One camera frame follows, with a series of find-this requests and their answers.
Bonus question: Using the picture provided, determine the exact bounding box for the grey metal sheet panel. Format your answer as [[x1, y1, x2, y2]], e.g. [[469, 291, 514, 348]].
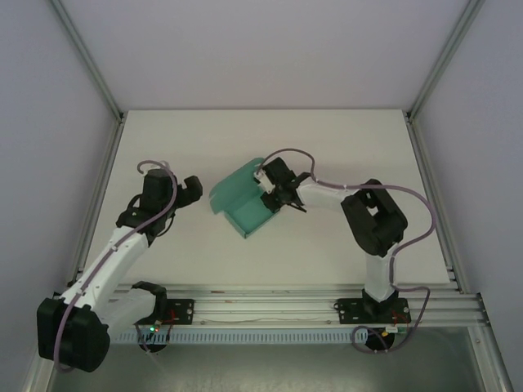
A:
[[40, 341, 489, 392]]

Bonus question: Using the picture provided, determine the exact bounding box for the slotted pale cable duct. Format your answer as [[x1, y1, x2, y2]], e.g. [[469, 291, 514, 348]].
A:
[[109, 329, 357, 345]]

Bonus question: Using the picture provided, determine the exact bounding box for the aluminium table side rail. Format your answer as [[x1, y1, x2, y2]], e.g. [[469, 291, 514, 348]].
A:
[[52, 114, 126, 296], [405, 114, 467, 295]]

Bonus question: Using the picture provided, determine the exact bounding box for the aluminium frame post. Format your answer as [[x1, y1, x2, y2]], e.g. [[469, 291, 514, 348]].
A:
[[51, 0, 125, 122], [406, 0, 485, 122]]

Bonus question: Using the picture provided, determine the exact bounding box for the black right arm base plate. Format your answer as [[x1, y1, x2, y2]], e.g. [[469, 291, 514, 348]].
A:
[[334, 297, 410, 326]]

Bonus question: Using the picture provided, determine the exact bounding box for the teal paper box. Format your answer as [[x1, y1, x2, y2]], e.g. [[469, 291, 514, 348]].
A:
[[208, 157, 283, 240]]

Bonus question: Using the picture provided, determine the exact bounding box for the aluminium mounting rail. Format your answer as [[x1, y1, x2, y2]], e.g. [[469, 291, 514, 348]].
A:
[[47, 287, 490, 328]]

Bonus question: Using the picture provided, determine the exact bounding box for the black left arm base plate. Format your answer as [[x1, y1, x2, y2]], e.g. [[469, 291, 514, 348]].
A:
[[157, 298, 195, 326]]

